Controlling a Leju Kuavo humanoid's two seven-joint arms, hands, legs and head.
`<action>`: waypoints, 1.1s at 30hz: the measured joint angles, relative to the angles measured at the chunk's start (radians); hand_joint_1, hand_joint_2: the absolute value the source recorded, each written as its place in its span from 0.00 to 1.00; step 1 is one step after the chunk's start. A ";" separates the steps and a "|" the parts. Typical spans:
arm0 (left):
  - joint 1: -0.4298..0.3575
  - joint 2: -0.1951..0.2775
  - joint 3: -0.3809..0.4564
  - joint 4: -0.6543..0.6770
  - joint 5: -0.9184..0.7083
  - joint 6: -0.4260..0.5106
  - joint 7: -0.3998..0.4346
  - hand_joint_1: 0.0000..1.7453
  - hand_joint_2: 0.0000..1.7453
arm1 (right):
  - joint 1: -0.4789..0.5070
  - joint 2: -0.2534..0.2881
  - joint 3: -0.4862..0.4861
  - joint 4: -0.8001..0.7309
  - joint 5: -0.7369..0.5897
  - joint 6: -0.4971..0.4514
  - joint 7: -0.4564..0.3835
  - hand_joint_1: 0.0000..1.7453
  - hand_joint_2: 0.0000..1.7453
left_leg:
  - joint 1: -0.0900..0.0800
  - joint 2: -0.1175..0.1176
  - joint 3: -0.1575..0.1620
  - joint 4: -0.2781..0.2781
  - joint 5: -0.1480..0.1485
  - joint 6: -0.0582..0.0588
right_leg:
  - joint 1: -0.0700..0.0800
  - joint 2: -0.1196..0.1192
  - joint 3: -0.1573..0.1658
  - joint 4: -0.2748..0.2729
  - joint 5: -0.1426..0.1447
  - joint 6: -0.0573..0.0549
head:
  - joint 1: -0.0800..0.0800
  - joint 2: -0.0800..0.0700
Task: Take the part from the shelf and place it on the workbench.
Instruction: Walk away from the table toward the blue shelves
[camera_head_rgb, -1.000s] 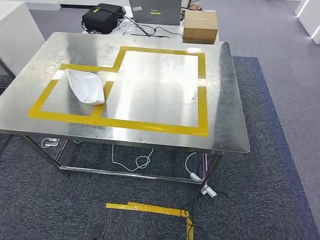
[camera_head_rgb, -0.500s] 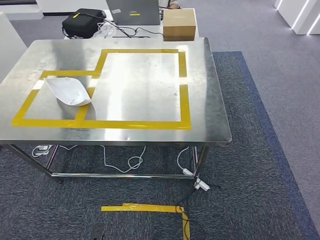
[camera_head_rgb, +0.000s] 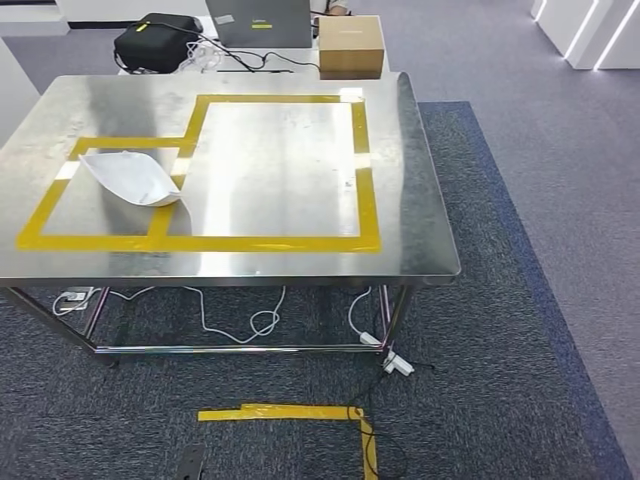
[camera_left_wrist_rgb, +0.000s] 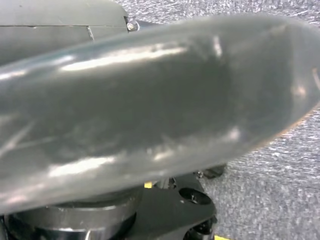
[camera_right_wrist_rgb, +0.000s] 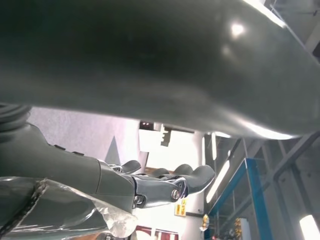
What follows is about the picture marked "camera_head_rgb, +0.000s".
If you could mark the brown cardboard box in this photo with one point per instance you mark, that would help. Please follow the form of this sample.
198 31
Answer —
350 50

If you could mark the white counter with black base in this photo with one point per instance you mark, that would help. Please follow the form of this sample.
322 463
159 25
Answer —
125 8

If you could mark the person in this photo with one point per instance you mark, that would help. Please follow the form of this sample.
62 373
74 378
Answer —
336 6

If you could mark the grey laptop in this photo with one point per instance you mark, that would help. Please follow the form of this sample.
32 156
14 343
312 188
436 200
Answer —
280 26

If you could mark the black robot foot plate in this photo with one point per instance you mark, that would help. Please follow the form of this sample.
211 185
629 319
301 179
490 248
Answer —
190 464

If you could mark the black bag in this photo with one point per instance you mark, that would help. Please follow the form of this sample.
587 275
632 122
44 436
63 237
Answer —
155 46

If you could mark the white power strip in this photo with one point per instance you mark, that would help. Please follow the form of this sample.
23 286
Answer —
397 364
75 298

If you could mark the yellow floor tape outline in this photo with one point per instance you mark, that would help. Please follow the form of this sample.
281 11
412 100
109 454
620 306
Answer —
280 412

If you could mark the white plastic car part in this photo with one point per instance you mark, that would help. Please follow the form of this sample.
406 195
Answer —
130 177

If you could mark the stainless steel workbench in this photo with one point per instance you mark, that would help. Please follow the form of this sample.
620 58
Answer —
400 199

